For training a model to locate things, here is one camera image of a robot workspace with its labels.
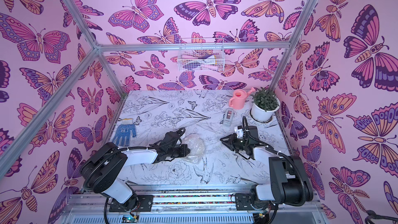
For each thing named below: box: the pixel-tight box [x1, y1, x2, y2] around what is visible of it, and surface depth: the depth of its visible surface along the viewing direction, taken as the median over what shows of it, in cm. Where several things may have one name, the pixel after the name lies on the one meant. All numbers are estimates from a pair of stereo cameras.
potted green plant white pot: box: [250, 87, 281, 123], surface depth 96 cm
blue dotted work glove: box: [111, 118, 137, 147], surface depth 102 cm
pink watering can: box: [229, 87, 256, 110], surface depth 107 cm
